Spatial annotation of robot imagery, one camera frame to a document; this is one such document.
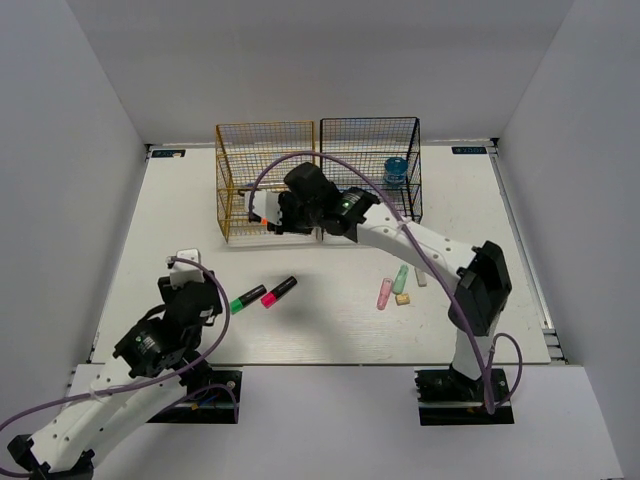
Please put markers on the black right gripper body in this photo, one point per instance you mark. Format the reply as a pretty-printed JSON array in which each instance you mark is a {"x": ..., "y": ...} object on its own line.
[{"x": 298, "y": 218}]

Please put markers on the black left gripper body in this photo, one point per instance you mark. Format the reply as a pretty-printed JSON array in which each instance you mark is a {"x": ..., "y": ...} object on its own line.
[{"x": 168, "y": 292}]

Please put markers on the green cap black highlighter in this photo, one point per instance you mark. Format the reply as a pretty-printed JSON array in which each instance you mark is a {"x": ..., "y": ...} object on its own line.
[{"x": 247, "y": 298}]

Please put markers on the pink cap black highlighter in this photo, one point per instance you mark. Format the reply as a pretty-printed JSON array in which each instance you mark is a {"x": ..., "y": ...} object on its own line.
[{"x": 272, "y": 297}]

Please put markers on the blue tape roll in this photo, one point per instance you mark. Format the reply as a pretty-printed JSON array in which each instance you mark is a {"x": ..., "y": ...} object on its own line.
[{"x": 395, "y": 172}]

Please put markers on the white eraser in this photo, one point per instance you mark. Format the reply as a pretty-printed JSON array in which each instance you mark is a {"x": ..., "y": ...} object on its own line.
[{"x": 421, "y": 278}]

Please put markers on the black handled scissors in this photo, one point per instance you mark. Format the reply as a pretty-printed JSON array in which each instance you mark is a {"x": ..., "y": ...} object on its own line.
[{"x": 242, "y": 191}]

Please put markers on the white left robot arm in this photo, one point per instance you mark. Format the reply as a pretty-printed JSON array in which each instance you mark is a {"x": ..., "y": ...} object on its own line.
[{"x": 154, "y": 366}]

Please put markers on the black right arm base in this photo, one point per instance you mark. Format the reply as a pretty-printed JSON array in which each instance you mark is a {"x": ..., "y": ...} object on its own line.
[{"x": 446, "y": 399}]

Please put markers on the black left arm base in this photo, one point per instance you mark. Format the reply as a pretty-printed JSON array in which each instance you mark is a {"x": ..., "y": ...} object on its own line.
[{"x": 216, "y": 406}]

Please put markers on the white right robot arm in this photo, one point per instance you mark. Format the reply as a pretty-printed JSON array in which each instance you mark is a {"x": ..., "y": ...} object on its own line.
[{"x": 476, "y": 276}]

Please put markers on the pink correction tape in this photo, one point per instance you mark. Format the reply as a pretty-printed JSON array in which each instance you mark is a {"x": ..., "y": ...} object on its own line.
[{"x": 384, "y": 293}]

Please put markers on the green correction tape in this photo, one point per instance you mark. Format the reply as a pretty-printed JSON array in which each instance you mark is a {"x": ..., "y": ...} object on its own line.
[{"x": 400, "y": 280}]

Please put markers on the yellow eraser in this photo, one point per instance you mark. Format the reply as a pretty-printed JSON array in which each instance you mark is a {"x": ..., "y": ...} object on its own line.
[{"x": 402, "y": 299}]

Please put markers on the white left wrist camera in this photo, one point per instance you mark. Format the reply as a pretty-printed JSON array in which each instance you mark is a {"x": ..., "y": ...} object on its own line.
[{"x": 185, "y": 267}]

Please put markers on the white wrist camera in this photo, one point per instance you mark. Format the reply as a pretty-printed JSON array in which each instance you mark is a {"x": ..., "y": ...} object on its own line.
[
  {"x": 185, "y": 267},
  {"x": 264, "y": 204}
]

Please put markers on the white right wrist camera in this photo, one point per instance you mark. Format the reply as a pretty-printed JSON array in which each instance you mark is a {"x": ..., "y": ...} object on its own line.
[{"x": 264, "y": 204}]

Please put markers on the gold wire basket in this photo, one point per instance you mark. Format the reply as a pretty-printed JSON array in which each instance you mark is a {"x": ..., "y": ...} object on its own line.
[{"x": 243, "y": 151}]

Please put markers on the black wire basket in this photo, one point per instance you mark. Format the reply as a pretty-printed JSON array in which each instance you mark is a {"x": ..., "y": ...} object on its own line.
[{"x": 367, "y": 142}]

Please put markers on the metal table edge rail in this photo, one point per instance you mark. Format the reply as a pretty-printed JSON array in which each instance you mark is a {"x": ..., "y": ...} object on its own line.
[{"x": 549, "y": 331}]

